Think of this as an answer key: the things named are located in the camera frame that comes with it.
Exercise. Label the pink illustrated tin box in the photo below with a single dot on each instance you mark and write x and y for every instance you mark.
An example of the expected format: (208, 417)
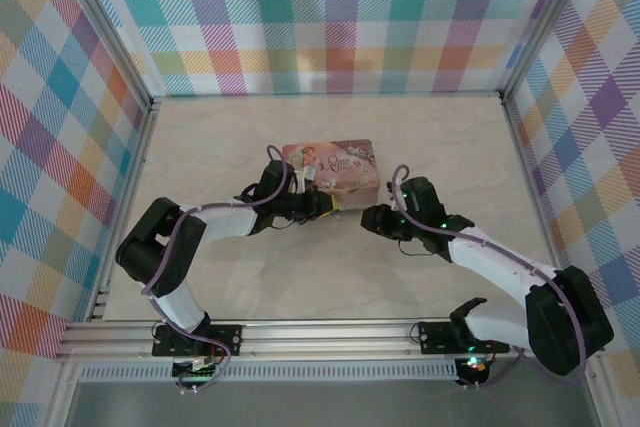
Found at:
(350, 167)

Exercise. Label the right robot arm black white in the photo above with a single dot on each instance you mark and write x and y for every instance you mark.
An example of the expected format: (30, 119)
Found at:
(500, 267)

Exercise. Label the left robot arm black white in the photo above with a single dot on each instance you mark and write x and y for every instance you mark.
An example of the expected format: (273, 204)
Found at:
(150, 257)

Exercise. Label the circuit board with lit LEDs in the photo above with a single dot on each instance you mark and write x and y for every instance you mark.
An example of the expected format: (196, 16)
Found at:
(475, 367)

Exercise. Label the green circuit board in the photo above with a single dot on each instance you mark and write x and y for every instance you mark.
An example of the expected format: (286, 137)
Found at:
(195, 371)

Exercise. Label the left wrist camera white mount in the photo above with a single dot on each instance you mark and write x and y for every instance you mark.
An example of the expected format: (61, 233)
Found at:
(303, 179)

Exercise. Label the aluminium frame rail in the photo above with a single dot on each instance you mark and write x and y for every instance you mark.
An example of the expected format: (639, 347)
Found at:
(525, 157)
(325, 95)
(135, 172)

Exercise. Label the wide slotted aluminium rail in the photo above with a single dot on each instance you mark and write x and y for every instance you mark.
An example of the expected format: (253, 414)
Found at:
(330, 339)

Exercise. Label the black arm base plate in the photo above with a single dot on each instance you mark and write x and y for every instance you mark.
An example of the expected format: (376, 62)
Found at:
(435, 338)
(227, 339)

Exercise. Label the aluminium frame post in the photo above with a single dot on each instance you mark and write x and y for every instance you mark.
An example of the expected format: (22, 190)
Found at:
(545, 22)
(100, 32)

